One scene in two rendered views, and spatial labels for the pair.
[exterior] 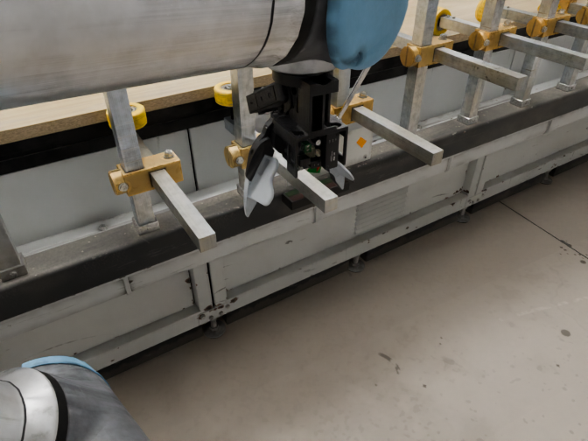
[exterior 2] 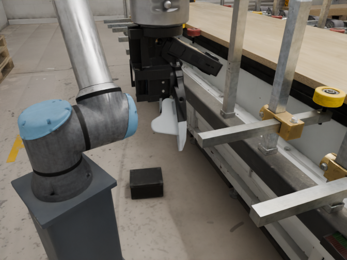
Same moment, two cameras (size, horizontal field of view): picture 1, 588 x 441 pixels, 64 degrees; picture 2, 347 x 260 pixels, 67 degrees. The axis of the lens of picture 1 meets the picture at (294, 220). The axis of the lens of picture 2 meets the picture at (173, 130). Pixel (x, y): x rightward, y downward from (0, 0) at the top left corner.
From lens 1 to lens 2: 79 cm
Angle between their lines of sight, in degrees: 80
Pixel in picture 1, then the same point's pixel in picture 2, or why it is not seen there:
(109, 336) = not seen: hidden behind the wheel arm
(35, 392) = (99, 86)
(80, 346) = (260, 197)
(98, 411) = (100, 110)
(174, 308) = (300, 243)
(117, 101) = (281, 64)
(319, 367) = not seen: outside the picture
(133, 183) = (265, 116)
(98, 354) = not seen: hidden behind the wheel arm
